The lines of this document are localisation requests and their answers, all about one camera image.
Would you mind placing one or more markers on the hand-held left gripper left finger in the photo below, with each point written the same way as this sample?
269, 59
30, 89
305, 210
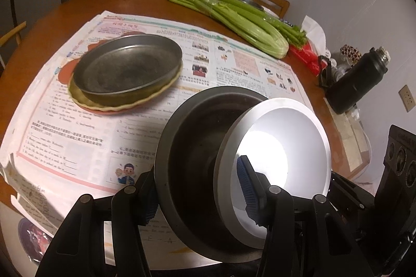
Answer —
149, 199

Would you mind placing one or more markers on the brown studded ornament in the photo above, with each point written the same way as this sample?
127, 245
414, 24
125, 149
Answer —
351, 53

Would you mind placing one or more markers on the red tissue box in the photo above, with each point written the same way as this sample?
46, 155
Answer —
305, 57

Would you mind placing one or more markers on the round metal plate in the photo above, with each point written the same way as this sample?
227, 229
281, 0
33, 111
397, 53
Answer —
126, 69

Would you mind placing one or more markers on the red paper bowl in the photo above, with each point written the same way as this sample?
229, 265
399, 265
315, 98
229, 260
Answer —
286, 140

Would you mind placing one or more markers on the old paper sheet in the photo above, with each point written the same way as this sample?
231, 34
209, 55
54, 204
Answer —
347, 134

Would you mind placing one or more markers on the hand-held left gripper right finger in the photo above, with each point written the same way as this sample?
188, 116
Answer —
248, 192

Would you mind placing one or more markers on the stainless steel bowl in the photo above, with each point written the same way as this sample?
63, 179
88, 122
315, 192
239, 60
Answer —
188, 150

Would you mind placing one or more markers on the yellow shell-shaped plate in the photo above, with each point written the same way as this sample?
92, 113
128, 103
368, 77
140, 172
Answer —
107, 108

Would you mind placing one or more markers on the celery bunch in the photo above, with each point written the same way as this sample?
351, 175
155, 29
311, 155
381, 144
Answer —
292, 31
253, 33

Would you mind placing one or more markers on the printed newspaper sheet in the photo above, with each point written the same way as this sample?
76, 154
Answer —
65, 140

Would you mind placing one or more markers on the yellow wooden chair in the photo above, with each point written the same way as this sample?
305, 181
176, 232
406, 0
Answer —
13, 33

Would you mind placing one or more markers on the black thermos bottle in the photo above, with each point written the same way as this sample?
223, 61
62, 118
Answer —
354, 82

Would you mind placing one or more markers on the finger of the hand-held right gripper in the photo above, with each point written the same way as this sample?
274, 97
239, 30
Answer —
351, 199

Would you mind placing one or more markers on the clear glass jar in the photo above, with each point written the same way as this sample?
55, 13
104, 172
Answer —
354, 113

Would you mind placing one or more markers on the wall socket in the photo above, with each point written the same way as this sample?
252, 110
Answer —
408, 97

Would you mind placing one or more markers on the white tissue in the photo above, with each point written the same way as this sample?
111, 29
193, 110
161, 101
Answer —
313, 33

